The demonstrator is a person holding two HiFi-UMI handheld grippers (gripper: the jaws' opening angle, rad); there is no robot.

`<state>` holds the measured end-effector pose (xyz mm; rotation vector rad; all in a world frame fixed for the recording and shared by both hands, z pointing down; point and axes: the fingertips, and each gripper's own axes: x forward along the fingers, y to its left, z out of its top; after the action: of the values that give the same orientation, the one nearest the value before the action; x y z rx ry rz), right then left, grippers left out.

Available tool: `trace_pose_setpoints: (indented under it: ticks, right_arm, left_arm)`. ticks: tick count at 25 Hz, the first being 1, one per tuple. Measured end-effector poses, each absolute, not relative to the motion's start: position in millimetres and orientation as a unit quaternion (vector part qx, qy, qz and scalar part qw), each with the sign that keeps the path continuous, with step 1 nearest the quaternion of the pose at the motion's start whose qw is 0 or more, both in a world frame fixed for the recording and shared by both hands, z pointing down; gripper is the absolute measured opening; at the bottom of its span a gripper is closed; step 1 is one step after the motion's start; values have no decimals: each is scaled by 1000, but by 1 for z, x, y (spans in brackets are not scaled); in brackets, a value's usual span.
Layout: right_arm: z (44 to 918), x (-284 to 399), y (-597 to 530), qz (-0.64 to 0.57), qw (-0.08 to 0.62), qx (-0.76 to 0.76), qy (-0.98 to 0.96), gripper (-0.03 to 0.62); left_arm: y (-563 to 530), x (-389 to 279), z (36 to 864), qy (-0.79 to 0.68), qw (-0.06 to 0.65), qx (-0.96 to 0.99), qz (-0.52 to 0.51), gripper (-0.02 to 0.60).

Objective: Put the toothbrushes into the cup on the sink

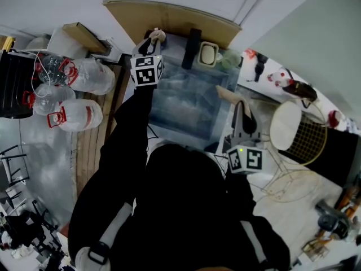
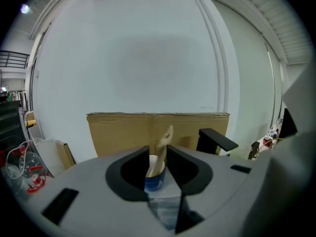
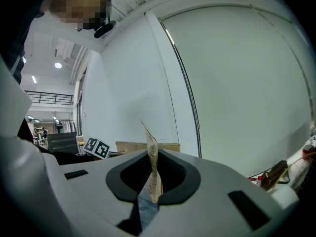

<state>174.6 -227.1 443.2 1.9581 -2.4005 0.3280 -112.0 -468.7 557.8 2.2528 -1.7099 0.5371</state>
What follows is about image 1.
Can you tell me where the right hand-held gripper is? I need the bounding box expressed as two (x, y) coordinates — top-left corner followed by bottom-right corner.
(224, 99), (269, 176)

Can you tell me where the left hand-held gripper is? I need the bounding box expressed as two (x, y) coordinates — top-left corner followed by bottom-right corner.
(130, 37), (165, 88)

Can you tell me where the person's right forearm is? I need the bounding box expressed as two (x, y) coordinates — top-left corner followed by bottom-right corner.
(224, 171), (256, 211)

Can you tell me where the person's left forearm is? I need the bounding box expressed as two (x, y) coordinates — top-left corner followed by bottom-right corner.
(112, 85), (156, 163)

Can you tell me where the large cardboard sheet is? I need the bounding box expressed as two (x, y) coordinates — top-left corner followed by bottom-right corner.
(102, 0), (243, 50)

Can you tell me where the white round seat cushion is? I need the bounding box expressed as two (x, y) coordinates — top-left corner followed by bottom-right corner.
(270, 100), (303, 150)

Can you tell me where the white ledge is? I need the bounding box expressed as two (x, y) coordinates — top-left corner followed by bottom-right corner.
(236, 48), (361, 137)

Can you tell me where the black rectangular block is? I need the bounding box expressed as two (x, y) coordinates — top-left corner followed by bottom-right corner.
(182, 28), (202, 69)

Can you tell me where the small red-capped bottle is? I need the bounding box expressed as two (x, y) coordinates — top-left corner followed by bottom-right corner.
(267, 71), (283, 86)
(278, 68), (294, 89)

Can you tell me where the black tool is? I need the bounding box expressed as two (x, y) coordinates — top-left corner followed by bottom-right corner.
(246, 52), (268, 83)

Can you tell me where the dark brown bag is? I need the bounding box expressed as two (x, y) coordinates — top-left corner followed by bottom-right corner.
(281, 80), (319, 108)

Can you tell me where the grey marble sink stand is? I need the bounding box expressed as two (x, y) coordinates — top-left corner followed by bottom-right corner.
(145, 31), (244, 150)

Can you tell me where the long cardboard box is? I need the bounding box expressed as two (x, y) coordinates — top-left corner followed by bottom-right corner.
(62, 21), (108, 55)

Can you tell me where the red bottle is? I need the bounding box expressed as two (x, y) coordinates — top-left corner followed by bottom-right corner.
(328, 109), (344, 128)

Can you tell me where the transparent empty water jug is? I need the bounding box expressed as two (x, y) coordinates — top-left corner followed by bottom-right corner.
(38, 54), (71, 87)

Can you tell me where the black box cabinet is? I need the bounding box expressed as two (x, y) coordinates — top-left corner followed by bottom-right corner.
(278, 127), (361, 189)

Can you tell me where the person's black jacket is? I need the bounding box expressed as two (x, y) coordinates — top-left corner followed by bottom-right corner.
(67, 143), (291, 271)

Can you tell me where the wooden slat platform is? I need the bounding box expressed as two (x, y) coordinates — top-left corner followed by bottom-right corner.
(72, 63), (127, 199)

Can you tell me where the gold wire chair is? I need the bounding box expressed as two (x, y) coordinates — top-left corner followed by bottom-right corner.
(261, 98), (329, 204)

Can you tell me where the white cable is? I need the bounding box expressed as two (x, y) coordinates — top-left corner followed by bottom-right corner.
(30, 51), (52, 98)

